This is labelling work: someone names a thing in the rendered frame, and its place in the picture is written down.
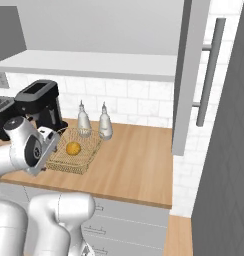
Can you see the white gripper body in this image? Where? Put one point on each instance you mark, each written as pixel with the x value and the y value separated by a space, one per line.
pixel 51 143

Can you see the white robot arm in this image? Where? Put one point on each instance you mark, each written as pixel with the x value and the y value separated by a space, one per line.
pixel 14 213

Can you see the woven wicker basket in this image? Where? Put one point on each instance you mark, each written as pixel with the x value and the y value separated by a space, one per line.
pixel 82 160

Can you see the dark grey cabinet door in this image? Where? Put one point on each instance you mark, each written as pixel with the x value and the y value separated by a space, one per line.
pixel 7 33

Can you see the orange round food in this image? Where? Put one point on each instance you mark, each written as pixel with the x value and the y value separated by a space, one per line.
pixel 73 148

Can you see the black coffee machine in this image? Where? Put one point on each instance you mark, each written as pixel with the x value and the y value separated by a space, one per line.
pixel 40 100

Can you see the black toaster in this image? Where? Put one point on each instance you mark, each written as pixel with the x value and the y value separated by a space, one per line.
pixel 2 113

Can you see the grey drawer front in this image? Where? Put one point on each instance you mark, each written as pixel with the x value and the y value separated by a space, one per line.
pixel 127 233
pixel 127 250
pixel 134 211

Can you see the dark grey tall panel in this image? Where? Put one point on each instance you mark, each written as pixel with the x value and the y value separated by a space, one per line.
pixel 224 150

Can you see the white wall socket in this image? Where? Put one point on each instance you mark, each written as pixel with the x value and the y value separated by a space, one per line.
pixel 1 80

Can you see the grey wall cabinet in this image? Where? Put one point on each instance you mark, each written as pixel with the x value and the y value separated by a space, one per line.
pixel 94 50

